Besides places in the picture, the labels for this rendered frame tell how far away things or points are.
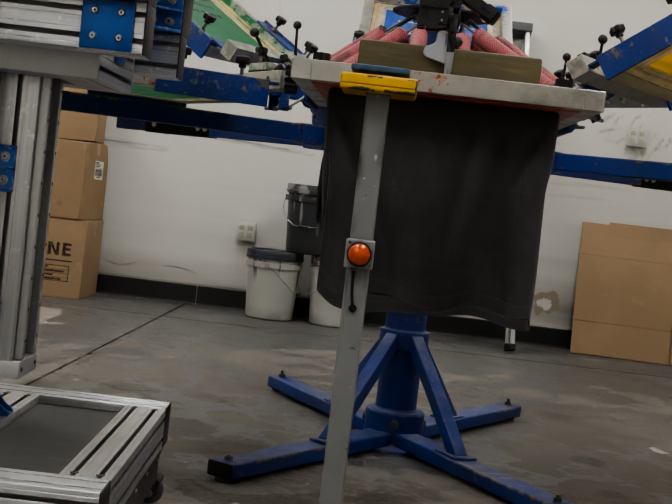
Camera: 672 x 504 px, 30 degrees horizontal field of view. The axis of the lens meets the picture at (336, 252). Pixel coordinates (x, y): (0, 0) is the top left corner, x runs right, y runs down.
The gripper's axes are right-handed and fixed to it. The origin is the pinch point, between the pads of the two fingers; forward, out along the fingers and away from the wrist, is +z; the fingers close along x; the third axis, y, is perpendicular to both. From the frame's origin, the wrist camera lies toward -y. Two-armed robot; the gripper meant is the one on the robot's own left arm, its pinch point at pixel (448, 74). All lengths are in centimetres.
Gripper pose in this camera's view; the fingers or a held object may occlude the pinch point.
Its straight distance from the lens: 249.0
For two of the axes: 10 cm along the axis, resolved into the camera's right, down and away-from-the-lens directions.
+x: -0.5, 0.4, -10.0
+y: -9.9, -1.1, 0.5
